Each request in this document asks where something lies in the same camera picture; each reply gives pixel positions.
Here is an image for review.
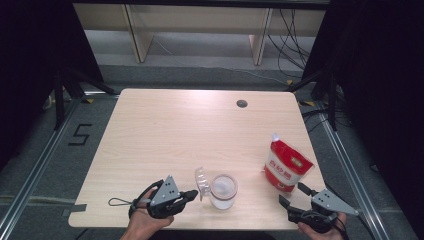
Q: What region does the black metal stand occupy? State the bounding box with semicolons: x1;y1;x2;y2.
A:
285;68;339;132
52;65;120;132

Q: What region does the thin white floor cable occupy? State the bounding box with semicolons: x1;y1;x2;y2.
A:
153;36;289;85

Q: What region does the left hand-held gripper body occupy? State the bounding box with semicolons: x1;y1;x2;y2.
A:
146;175;188;220

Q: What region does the person's left hand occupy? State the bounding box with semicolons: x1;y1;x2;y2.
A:
128;188;175;236

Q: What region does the grey tape strip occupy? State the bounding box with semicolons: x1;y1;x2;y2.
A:
61;203;88;218

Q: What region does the aluminium floor rail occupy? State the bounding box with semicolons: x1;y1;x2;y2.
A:
314;111;390;240
0;98;82;232

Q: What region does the clear glass jar with lid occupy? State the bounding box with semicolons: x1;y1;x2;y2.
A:
194;166;239;211

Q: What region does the bundle of black cables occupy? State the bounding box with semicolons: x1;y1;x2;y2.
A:
266;8;314;79

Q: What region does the light wooden shelf unit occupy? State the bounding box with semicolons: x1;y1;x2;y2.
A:
72;3;326;66

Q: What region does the black curtain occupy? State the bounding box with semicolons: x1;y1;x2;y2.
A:
0;0;105;172
301;0;424;232

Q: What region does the black wrist strap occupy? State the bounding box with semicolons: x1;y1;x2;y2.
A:
333;216;351;240
128;179;165;218

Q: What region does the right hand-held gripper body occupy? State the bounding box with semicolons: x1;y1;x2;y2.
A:
288;188;359;233

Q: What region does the red and white pouch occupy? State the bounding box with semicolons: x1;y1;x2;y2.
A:
263;133;315;193

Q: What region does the thin cord loop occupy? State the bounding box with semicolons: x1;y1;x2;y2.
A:
108;197;135;207

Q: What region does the person's right hand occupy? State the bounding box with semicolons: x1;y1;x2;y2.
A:
297;214;348;240

